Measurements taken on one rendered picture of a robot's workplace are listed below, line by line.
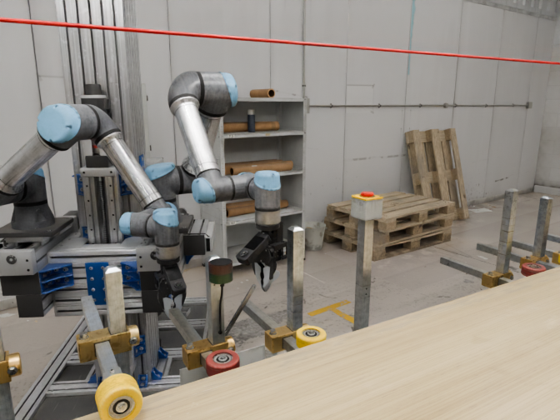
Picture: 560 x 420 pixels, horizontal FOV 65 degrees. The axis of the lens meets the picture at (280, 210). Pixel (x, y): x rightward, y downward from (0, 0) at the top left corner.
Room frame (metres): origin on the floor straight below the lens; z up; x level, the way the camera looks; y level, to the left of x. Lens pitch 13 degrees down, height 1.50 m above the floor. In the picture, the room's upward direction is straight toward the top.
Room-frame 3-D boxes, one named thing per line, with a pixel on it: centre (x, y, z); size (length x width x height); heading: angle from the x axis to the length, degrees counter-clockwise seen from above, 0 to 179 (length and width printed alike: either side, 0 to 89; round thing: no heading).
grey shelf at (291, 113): (4.05, 0.25, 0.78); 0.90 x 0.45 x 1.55; 125
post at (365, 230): (1.34, -0.27, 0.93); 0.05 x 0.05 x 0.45; 30
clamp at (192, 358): (1.08, 0.19, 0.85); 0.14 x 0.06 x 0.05; 120
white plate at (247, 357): (1.13, 0.16, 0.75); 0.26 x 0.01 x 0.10; 120
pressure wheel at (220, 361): (0.95, 0.14, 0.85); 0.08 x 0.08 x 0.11
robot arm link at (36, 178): (1.66, 0.96, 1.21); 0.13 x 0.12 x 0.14; 162
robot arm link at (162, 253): (1.33, 0.36, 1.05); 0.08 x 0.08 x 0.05
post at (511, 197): (1.71, -0.91, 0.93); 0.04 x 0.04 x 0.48; 30
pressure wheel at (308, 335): (1.06, -0.08, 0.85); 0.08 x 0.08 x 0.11
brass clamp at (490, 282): (1.70, -0.89, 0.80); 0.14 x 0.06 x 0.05; 120
